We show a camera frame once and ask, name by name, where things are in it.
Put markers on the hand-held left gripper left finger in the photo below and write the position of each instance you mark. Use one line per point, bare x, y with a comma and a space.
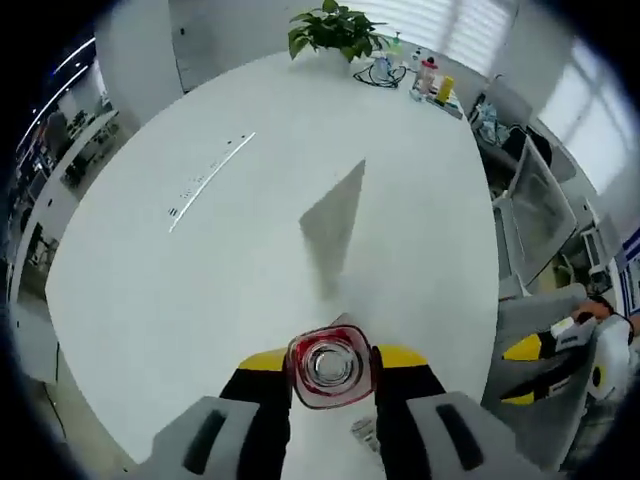
260, 395

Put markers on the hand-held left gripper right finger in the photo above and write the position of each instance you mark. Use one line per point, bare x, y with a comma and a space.
400, 390

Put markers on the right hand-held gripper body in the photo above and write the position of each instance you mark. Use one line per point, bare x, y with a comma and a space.
617, 345

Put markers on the red collared white skincare bottle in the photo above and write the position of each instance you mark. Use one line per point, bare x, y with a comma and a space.
327, 367

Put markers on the yellow bottle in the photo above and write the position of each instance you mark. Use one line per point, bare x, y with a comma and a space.
445, 90

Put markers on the red capped clear bottle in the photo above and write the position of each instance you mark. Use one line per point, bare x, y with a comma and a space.
428, 77

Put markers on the green pump bottle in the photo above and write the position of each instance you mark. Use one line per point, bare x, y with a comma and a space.
397, 45

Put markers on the person's right hand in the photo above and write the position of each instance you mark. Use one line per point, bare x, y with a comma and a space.
597, 307

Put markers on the grey mesh chair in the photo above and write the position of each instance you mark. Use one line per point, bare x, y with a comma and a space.
530, 315

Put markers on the white mesh office chair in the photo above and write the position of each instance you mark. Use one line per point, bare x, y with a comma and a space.
540, 200

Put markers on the white table socket strip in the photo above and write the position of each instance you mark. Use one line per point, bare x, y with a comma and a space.
210, 177

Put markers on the white window blinds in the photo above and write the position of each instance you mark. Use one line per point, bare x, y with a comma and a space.
465, 30

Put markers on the potted green plant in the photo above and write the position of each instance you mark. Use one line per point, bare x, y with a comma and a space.
330, 30

